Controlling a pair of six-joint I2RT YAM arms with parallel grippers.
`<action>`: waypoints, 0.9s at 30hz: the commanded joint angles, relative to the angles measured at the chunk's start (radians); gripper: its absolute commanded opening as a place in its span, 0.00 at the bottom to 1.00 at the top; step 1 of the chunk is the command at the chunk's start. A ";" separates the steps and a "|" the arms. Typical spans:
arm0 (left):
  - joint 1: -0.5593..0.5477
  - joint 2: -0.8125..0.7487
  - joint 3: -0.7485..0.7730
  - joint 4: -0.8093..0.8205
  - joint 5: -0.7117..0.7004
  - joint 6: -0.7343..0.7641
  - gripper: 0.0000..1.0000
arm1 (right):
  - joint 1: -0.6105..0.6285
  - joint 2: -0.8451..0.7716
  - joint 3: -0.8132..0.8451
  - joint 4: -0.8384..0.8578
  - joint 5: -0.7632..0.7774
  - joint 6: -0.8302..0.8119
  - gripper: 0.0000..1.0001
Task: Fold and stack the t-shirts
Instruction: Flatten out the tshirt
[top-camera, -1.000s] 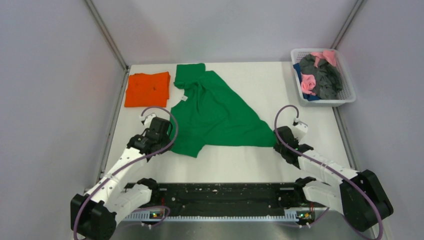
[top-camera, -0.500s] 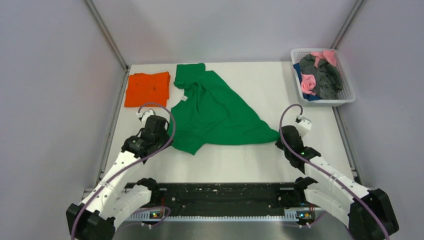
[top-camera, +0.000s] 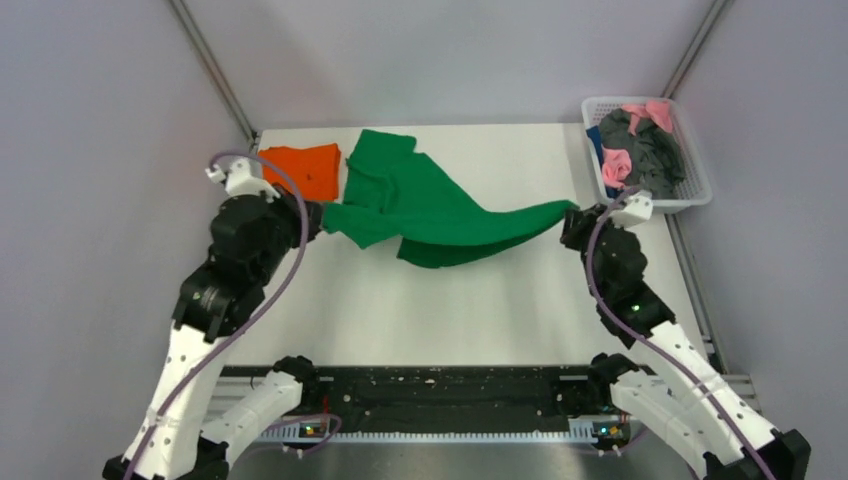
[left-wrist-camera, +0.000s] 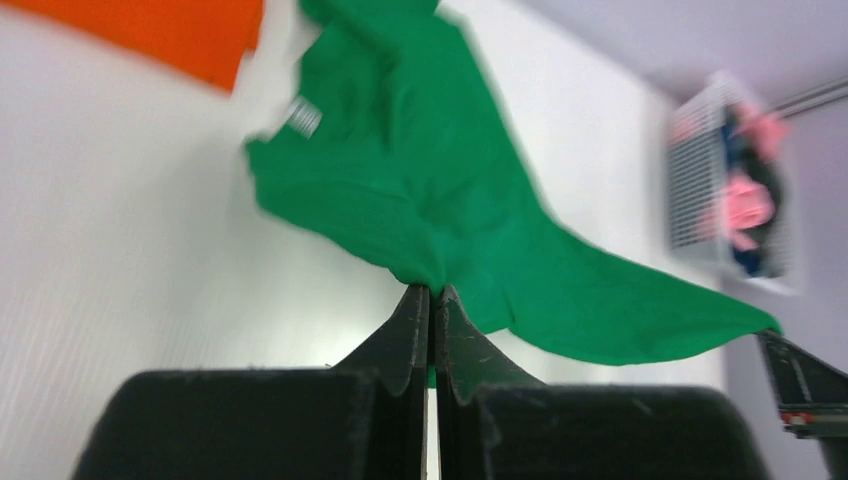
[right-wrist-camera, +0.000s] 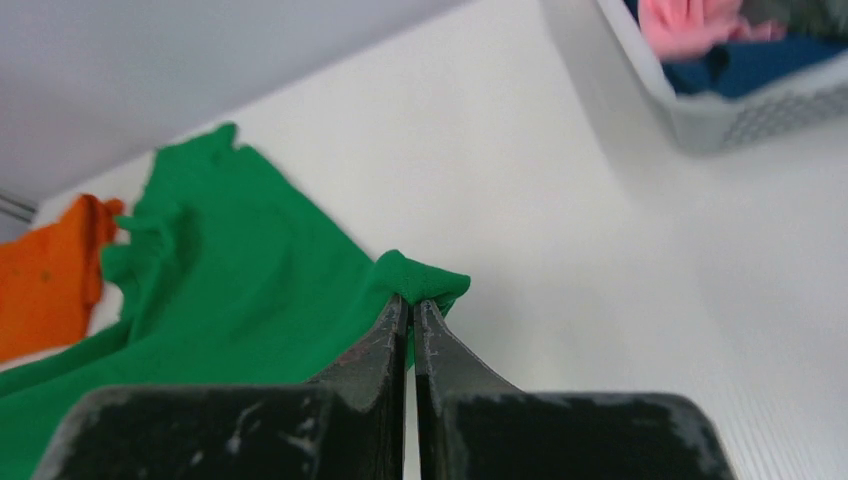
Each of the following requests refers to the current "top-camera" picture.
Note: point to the dark grey t shirt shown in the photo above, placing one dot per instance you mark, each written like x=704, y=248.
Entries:
x=646, y=156

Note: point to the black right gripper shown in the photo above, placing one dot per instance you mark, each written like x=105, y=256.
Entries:
x=579, y=221

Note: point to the folded orange t shirt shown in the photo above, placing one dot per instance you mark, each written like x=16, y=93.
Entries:
x=314, y=170

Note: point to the blue t shirt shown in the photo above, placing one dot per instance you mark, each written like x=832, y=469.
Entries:
x=606, y=194

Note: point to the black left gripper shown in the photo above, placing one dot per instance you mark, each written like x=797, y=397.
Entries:
x=288, y=202

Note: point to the white plastic laundry basket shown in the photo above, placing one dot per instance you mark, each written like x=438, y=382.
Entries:
x=648, y=142

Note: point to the white slotted cable duct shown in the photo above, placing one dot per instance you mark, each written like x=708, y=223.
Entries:
x=579, y=432

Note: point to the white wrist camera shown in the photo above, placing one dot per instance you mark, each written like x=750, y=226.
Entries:
x=635, y=210
x=240, y=178

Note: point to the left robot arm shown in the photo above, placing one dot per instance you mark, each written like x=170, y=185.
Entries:
x=250, y=236

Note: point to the pink t shirt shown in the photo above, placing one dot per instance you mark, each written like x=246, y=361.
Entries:
x=619, y=166

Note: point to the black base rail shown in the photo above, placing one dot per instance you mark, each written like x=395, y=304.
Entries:
x=462, y=399

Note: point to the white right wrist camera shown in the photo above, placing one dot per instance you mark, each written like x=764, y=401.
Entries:
x=635, y=210

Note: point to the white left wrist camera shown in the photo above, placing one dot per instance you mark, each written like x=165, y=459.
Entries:
x=240, y=178

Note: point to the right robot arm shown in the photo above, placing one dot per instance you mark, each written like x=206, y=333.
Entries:
x=660, y=378

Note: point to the green t shirt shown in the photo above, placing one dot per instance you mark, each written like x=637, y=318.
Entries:
x=394, y=191

